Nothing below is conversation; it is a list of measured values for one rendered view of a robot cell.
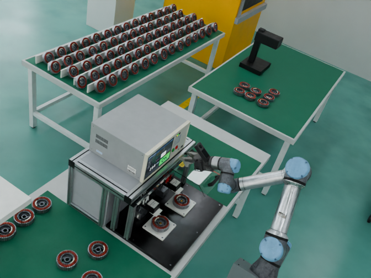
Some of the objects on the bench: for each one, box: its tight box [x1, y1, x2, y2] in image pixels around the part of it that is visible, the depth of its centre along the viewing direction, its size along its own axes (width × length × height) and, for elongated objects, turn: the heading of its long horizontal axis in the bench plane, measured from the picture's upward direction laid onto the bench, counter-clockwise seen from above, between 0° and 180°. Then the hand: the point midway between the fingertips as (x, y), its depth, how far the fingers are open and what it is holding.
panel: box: [103, 191, 128, 226], centre depth 258 cm, size 1×66×30 cm, turn 134°
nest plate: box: [165, 193, 196, 217], centre depth 268 cm, size 15×15×1 cm
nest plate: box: [142, 214, 177, 241], centre depth 250 cm, size 15×15×1 cm
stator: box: [151, 215, 170, 233], centre depth 249 cm, size 11×11×4 cm
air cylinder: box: [135, 206, 147, 220], centre depth 254 cm, size 5×8×6 cm
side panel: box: [67, 165, 108, 228], centre depth 240 cm, size 28×3×32 cm, turn 44°
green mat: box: [0, 190, 172, 278], centre depth 221 cm, size 94×61×1 cm, turn 44°
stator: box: [56, 250, 78, 271], centre depth 221 cm, size 11×11×4 cm
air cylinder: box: [156, 184, 169, 198], centre depth 271 cm, size 5×8×6 cm
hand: (183, 155), depth 242 cm, fingers open, 5 cm apart
